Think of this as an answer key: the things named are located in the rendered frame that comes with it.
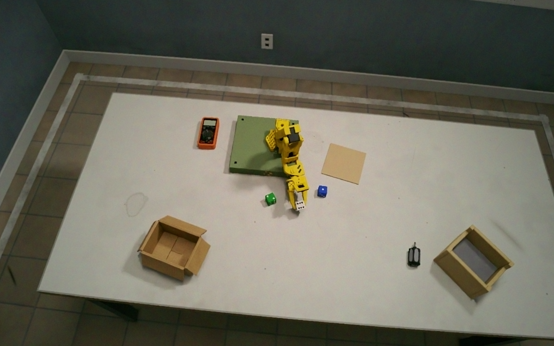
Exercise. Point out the green die with white pips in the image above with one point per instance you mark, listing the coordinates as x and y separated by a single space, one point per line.
270 199

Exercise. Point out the orange digital multimeter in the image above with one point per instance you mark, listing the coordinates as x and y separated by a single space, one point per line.
208 133

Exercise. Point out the blue die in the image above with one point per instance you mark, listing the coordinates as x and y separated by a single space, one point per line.
322 191

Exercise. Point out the tan flat mat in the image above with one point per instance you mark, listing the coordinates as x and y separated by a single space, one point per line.
344 163

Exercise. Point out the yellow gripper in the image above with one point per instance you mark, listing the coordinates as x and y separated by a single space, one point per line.
298 183

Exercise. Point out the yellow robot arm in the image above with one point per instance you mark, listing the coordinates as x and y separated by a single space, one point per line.
281 137

